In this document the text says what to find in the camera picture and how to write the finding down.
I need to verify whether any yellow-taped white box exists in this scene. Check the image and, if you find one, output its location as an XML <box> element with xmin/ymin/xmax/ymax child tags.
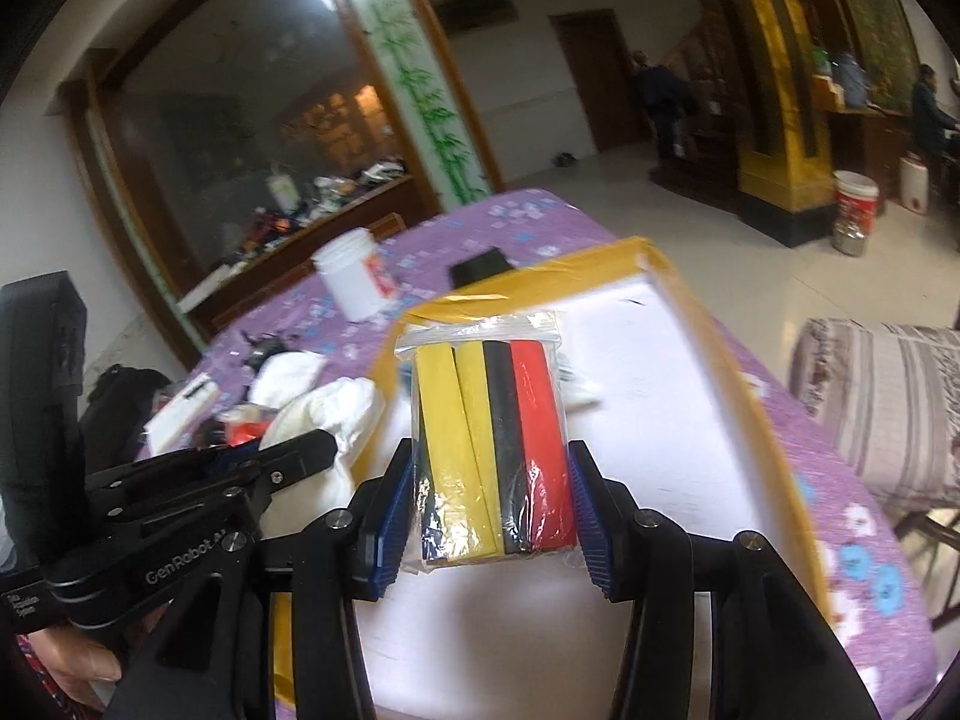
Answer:
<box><xmin>270</xmin><ymin>236</ymin><xmax>835</xmax><ymax>720</ymax></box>

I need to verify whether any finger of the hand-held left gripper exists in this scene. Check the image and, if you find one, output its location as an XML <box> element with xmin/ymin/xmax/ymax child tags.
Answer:
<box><xmin>84</xmin><ymin>461</ymin><xmax>263</xmax><ymax>541</ymax></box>
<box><xmin>154</xmin><ymin>429</ymin><xmax>338</xmax><ymax>500</ymax></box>

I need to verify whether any green landscape painting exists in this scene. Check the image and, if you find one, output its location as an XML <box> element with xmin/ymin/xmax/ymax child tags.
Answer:
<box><xmin>817</xmin><ymin>0</ymin><xmax>920</xmax><ymax>106</ymax></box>

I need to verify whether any cluttered wooden counter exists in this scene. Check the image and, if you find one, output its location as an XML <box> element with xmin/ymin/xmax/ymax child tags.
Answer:
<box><xmin>176</xmin><ymin>172</ymin><xmax>443</xmax><ymax>331</ymax></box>

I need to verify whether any striped floral cushion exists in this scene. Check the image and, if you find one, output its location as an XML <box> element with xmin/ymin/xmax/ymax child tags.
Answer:
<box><xmin>787</xmin><ymin>317</ymin><xmax>960</xmax><ymax>511</ymax></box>

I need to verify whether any white plastic jar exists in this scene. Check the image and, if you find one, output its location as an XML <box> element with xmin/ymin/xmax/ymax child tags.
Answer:
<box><xmin>311</xmin><ymin>229</ymin><xmax>402</xmax><ymax>322</ymax></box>

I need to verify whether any person's left hand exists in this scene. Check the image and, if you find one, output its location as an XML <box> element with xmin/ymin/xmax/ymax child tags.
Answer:
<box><xmin>26</xmin><ymin>611</ymin><xmax>166</xmax><ymax>707</ymax></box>

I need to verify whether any white jug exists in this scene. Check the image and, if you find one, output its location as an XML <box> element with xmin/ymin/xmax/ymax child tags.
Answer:
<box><xmin>268</xmin><ymin>165</ymin><xmax>297</xmax><ymax>215</ymax></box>

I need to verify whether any bag of coloured foam strips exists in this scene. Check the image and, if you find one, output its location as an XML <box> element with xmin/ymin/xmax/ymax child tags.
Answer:
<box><xmin>394</xmin><ymin>311</ymin><xmax>595</xmax><ymax>578</ymax></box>

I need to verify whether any small black sharpener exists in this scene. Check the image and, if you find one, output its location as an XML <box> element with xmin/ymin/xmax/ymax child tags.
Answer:
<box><xmin>240</xmin><ymin>330</ymin><xmax>301</xmax><ymax>372</ymax></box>

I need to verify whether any steel kettle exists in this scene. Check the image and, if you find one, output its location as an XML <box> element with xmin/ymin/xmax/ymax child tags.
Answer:
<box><xmin>831</xmin><ymin>217</ymin><xmax>869</xmax><ymax>257</ymax></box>

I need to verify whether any black bag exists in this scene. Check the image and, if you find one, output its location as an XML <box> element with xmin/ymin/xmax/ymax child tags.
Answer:
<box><xmin>79</xmin><ymin>364</ymin><xmax>173</xmax><ymax>466</ymax></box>

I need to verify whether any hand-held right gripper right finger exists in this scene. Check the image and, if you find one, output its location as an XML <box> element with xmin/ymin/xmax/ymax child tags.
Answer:
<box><xmin>566</xmin><ymin>439</ymin><xmax>882</xmax><ymax>720</ymax></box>

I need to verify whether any white floor container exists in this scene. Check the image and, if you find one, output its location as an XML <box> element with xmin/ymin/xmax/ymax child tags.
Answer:
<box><xmin>898</xmin><ymin>154</ymin><xmax>931</xmax><ymax>212</ymax></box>

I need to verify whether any bamboo print glass panel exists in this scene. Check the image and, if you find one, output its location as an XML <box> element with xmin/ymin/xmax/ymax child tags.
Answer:
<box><xmin>330</xmin><ymin>0</ymin><xmax>496</xmax><ymax>207</ymax></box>

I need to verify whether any wood-framed glass partition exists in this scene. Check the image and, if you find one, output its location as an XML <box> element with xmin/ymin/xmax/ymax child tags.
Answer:
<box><xmin>64</xmin><ymin>0</ymin><xmax>451</xmax><ymax>361</ymax></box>

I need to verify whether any framed wall picture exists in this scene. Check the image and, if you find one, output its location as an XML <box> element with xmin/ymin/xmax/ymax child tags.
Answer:
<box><xmin>435</xmin><ymin>0</ymin><xmax>520</xmax><ymax>35</ymax></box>

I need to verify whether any large white cloth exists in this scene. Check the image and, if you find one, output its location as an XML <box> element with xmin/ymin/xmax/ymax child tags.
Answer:
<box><xmin>262</xmin><ymin>377</ymin><xmax>387</xmax><ymax>541</ymax></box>

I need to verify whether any dark wooden cabinet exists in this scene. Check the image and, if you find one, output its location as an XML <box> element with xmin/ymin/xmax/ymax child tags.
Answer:
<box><xmin>825</xmin><ymin>101</ymin><xmax>920</xmax><ymax>203</ymax></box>

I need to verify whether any brown wooden door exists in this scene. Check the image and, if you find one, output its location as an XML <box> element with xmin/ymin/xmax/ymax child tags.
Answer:
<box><xmin>550</xmin><ymin>9</ymin><xmax>646</xmax><ymax>153</ymax></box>

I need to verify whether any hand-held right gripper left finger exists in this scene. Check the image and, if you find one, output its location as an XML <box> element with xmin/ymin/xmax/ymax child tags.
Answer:
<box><xmin>105</xmin><ymin>436</ymin><xmax>421</xmax><ymax>720</ymax></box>

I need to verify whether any wooden chair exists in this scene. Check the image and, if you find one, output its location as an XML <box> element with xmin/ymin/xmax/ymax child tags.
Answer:
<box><xmin>892</xmin><ymin>502</ymin><xmax>960</xmax><ymax>631</ymax></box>

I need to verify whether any golden pillar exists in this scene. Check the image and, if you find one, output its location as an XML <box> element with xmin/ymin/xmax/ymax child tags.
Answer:
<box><xmin>671</xmin><ymin>0</ymin><xmax>837</xmax><ymax>245</ymax></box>

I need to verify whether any white and red bucket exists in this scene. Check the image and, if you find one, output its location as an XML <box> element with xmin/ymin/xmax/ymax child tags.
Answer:
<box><xmin>832</xmin><ymin>170</ymin><xmax>880</xmax><ymax>230</ymax></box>

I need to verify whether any small black box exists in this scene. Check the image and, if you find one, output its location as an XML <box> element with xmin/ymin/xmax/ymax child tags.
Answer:
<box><xmin>448</xmin><ymin>246</ymin><xmax>515</xmax><ymax>290</ymax></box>

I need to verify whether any white booklet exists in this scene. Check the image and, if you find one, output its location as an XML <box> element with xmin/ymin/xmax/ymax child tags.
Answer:
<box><xmin>142</xmin><ymin>379</ymin><xmax>222</xmax><ymax>455</ymax></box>

